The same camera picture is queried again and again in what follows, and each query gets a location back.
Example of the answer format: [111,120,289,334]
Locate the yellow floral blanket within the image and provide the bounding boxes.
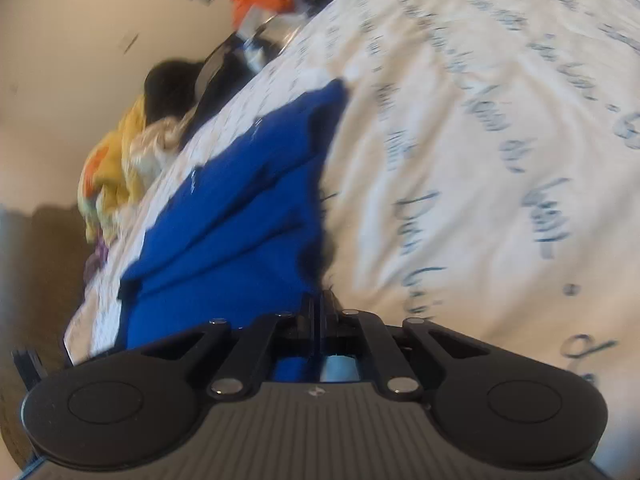
[77,95,151,243]

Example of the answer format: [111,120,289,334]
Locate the white script-printed bed cover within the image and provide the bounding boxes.
[62,0,640,480]

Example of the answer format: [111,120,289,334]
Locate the white satin cloth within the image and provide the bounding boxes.
[127,115,193,186]

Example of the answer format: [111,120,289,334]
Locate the small black box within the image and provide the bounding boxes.
[11,347,47,391]

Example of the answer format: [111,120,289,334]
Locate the blue fleece garment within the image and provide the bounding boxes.
[118,78,361,383]

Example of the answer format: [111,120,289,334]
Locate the silver plastic bag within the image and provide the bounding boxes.
[235,7,311,71]

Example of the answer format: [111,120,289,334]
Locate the dark jacket with grey stripe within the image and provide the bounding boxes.
[177,30,281,146]

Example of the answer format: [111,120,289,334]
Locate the brown upholstered furniture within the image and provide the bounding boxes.
[0,205,101,441]

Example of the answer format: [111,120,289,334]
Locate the black fluffy cloth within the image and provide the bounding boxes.
[144,60,206,123]

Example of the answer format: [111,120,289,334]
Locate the purple cloth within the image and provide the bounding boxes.
[82,237,111,281]

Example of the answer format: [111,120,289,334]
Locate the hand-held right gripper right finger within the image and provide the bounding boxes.
[317,290,501,402]

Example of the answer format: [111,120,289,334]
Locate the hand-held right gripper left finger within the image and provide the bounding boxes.
[142,294,317,401]

